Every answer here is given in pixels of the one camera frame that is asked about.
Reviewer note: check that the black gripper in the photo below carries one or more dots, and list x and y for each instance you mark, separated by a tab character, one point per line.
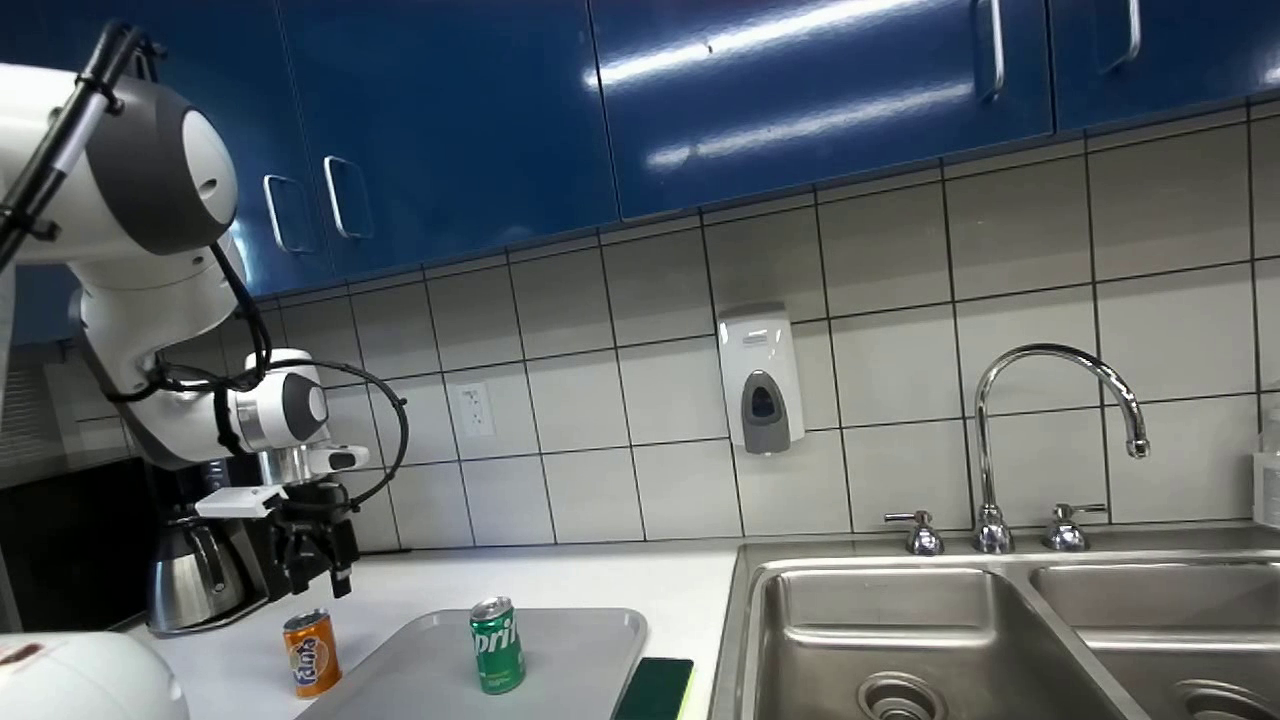
321	519

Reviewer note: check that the orange soda can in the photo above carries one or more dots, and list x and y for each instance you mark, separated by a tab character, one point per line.
309	658

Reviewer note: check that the green soda can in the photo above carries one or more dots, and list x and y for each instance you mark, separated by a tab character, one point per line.
497	646

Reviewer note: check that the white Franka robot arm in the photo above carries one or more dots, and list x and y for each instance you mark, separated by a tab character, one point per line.
135	307

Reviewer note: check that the grey plastic tray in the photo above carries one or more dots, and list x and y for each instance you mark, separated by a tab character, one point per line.
572	660

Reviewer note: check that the black coffee maker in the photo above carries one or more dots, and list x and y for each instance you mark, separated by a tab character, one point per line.
261	574

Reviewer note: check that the stainless steel carafe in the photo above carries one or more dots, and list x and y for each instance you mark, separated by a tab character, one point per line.
193	574

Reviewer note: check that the black box appliance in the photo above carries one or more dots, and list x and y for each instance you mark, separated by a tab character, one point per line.
73	547

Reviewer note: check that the white rounded object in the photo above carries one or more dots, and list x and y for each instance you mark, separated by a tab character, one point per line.
81	680

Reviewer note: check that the green sponge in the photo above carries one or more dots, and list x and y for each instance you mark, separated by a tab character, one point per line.
657	691

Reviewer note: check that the blue cabinet door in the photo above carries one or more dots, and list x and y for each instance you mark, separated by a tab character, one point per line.
825	121
1187	67
453	121
254	81

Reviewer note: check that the stainless steel double sink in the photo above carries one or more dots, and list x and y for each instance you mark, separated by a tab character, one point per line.
935	643

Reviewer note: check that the chrome gooseneck faucet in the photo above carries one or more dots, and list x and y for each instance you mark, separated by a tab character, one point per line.
985	455

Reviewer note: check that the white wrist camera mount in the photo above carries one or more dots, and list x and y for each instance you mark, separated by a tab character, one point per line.
243	500

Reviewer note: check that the white wall soap dispenser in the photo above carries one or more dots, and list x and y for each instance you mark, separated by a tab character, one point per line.
760	383

